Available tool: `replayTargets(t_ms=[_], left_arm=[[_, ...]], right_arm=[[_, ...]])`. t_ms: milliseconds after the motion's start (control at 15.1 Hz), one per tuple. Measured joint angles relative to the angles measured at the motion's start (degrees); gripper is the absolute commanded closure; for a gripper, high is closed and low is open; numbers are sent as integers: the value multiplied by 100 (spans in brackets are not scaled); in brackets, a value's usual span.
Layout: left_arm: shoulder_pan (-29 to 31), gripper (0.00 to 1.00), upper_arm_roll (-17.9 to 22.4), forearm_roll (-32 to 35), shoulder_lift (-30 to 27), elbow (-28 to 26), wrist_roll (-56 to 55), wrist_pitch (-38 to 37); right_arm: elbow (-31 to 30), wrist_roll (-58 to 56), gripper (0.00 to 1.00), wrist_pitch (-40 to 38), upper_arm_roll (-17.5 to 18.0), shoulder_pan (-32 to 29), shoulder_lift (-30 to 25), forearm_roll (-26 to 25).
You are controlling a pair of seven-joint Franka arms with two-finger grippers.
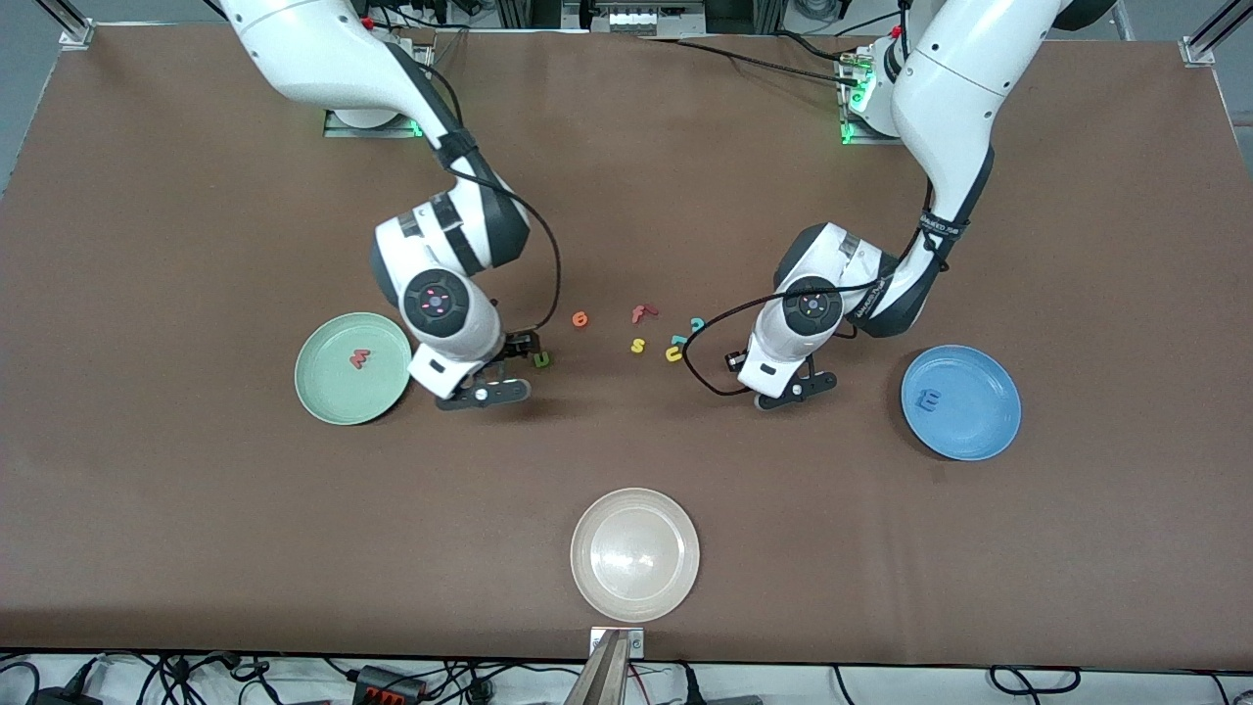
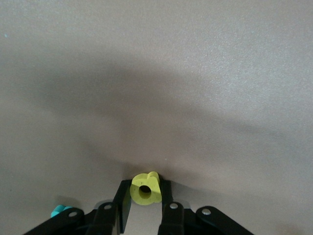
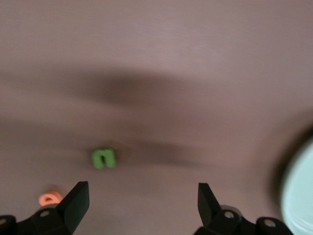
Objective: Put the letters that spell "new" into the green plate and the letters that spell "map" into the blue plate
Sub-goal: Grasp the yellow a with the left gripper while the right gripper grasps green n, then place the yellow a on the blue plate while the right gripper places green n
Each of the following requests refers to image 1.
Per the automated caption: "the green plate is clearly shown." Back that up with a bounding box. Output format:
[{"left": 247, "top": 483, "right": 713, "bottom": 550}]
[{"left": 295, "top": 312, "right": 413, "bottom": 427}]

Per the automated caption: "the long black cable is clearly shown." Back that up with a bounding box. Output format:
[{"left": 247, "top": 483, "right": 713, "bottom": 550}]
[{"left": 636, "top": 35, "right": 867, "bottom": 87}]

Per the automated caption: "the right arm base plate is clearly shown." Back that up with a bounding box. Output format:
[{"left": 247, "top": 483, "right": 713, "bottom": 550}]
[{"left": 323, "top": 106, "right": 424, "bottom": 140}]

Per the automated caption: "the blue plate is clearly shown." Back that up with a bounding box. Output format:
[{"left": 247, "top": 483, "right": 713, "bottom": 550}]
[{"left": 901, "top": 345, "right": 1022, "bottom": 462}]

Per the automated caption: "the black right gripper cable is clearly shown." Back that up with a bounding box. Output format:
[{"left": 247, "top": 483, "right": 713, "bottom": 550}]
[{"left": 387, "top": 39, "right": 564, "bottom": 334}]

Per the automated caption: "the looped black cable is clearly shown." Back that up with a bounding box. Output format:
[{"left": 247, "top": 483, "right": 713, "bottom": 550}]
[{"left": 987, "top": 665, "right": 1084, "bottom": 698}]

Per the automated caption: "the black red power strip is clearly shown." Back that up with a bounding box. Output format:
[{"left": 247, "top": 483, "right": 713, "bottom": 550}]
[{"left": 350, "top": 664, "right": 429, "bottom": 705}]

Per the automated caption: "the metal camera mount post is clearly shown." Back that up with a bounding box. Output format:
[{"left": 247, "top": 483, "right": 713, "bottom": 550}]
[{"left": 565, "top": 627, "right": 647, "bottom": 705}]

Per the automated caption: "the grey electronics box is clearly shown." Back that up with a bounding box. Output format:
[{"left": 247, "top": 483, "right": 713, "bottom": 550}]
[{"left": 560, "top": 0, "right": 708, "bottom": 38}]

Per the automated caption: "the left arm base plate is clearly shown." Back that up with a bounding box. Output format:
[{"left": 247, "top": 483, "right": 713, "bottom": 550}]
[{"left": 837, "top": 49, "right": 906, "bottom": 147}]

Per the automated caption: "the beige plate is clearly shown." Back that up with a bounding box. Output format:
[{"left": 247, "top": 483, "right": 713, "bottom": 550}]
[{"left": 571, "top": 488, "right": 701, "bottom": 624}]

